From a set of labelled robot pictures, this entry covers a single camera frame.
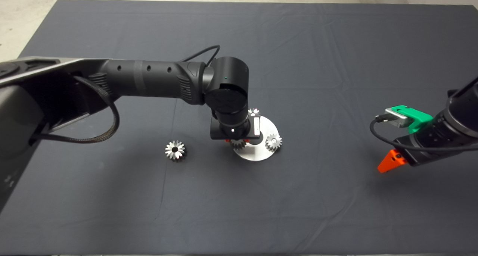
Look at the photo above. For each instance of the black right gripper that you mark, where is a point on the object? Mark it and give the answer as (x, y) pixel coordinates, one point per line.
(425, 140)

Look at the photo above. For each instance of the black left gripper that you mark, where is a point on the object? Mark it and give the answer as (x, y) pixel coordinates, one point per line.
(224, 133)

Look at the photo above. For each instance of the small steel gear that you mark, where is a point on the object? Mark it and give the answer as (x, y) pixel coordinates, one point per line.
(254, 111)
(238, 145)
(273, 145)

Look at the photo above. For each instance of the large steel gear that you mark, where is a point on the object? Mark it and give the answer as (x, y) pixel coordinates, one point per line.
(181, 152)

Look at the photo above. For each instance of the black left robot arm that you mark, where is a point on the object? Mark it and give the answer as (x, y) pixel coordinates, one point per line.
(149, 78)

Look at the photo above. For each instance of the round metal plate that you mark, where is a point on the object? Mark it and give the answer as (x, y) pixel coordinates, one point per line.
(257, 154)

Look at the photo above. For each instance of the dark grey table cloth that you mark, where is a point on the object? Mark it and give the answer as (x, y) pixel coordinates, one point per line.
(336, 62)

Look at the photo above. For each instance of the silver right camera box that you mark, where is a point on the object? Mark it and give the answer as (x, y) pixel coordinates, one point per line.
(401, 121)

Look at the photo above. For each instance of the green right camera mount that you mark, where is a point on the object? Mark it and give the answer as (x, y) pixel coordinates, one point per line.
(420, 119)

